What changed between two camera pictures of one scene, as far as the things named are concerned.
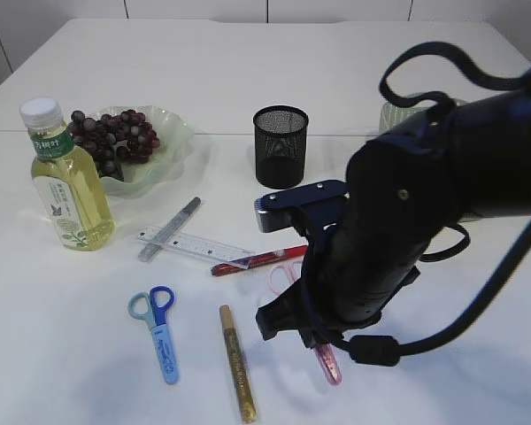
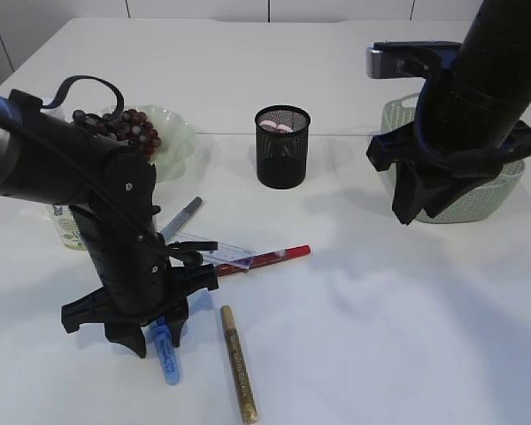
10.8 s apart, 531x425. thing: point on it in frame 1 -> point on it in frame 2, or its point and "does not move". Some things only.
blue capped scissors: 152,306 does not move
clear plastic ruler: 234,255 does not move
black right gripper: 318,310 -> 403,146
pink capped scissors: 283,275 -> 279,127
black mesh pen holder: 280,137 does not move
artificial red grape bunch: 113,140 does not move
